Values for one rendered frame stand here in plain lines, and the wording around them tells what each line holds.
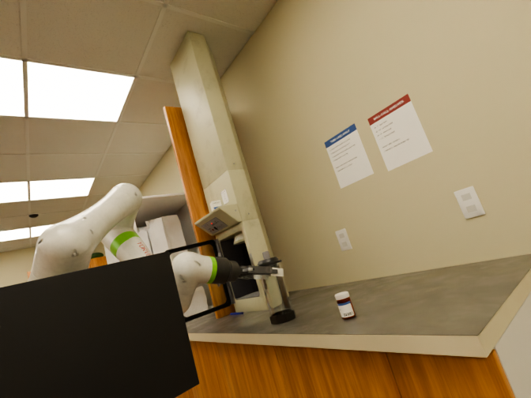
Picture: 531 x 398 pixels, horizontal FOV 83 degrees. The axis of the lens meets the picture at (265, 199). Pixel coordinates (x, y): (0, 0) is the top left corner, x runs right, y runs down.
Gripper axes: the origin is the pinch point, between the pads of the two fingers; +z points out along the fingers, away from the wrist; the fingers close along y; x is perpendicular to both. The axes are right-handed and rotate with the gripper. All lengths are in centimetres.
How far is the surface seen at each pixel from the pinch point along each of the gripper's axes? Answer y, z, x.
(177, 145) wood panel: 70, -17, -91
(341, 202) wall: -1, 50, -40
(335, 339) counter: -35.8, -6.9, 22.8
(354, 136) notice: -22, 41, -67
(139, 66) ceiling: 72, -46, -144
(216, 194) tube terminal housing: 51, 2, -54
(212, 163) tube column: 46, -4, -71
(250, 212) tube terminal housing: 33, 14, -39
